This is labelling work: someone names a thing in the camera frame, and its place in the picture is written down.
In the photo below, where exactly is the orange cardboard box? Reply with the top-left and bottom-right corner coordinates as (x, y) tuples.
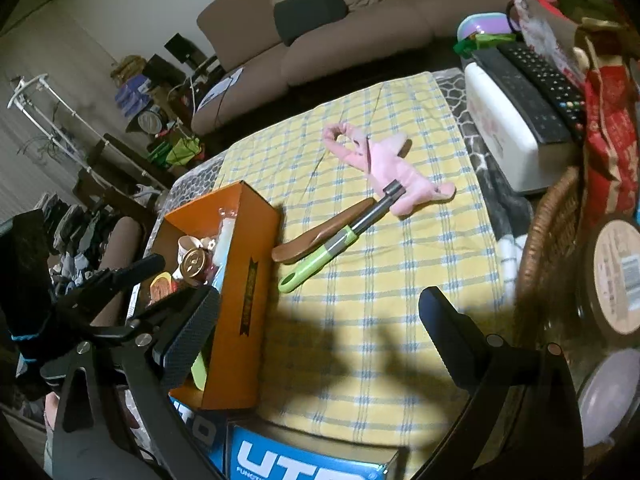
(150, 181), (282, 411)

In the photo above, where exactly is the green-handled kitchen tool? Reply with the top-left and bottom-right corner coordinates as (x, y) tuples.
(277, 180), (407, 295)

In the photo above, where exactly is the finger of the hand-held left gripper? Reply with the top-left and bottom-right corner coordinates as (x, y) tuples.
(54, 254), (167, 312)
(40, 320), (152, 377)

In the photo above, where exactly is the black cushion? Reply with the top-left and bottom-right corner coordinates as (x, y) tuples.
(273, 0), (349, 47)

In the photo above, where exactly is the brown armchair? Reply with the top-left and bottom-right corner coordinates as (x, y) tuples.
(92, 217), (147, 332)

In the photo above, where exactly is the wicker basket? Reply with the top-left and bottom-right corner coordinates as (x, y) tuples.
(515, 165), (597, 342)

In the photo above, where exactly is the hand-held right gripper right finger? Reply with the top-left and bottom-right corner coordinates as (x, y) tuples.
(417, 285), (586, 480)

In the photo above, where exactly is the red patterned bag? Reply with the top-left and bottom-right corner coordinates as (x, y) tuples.
(581, 57), (640, 227)

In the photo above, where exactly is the gold-topped can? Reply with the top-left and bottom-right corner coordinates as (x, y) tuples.
(180, 249), (209, 287)

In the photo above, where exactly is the white box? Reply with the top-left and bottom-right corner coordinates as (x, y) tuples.
(464, 50), (584, 197)

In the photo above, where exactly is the yellow checkered cloth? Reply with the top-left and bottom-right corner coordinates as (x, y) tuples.
(215, 72), (517, 457)

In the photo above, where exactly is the green bag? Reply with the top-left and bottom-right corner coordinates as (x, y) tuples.
(149, 134), (202, 167)

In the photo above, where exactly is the pile of clothes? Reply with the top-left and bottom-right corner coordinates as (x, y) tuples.
(35, 192), (127, 272)

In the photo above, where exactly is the pink plush toy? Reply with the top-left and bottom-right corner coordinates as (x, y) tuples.
(321, 121), (457, 219)

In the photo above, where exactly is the purple lidded container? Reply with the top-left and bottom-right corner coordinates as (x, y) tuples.
(457, 11), (516, 43)

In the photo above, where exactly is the black flat device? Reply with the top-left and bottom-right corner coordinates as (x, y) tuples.
(474, 47), (577, 147)

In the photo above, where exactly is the dark wooden bench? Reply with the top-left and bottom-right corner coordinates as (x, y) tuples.
(74, 132), (172, 222)

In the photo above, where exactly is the white clothes rack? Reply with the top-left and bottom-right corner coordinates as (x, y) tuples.
(7, 74), (167, 202)

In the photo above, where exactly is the black remote control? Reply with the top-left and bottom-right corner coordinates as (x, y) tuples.
(497, 40), (589, 134)

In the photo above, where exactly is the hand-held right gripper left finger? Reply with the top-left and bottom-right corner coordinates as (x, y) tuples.
(50, 286), (223, 480)

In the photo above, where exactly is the pale purple round lid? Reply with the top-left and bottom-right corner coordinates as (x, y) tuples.
(577, 347), (640, 454)

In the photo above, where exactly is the green wrapper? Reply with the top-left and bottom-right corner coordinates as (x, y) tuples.
(453, 32), (517, 59)

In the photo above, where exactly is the brown sofa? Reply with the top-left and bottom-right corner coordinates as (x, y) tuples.
(190, 0), (516, 137)

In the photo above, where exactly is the brown wooden spoon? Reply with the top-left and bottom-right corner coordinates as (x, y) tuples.
(271, 197), (377, 265)

